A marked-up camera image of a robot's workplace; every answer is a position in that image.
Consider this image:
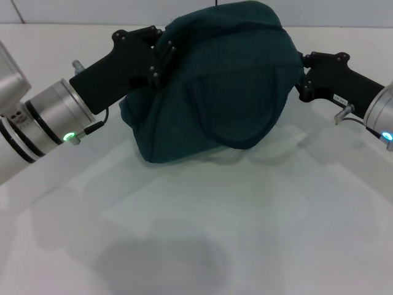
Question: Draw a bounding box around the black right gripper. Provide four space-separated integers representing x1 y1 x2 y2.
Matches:
295 51 386 117

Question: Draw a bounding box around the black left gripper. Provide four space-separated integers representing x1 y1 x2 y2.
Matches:
68 25 178 116

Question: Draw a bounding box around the dark teal insulated bag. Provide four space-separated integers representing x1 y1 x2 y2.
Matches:
119 0 305 164

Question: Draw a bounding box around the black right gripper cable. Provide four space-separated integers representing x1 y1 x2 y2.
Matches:
333 104 384 136

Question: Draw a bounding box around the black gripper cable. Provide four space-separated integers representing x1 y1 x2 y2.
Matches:
333 104 384 136
62 107 110 145

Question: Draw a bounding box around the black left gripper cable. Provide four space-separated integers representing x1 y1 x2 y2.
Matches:
62 107 110 145

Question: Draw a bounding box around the thin grey wall cable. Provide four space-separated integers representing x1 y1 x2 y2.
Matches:
10 0 25 25

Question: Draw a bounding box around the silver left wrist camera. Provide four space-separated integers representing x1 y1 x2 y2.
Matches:
0 39 32 119

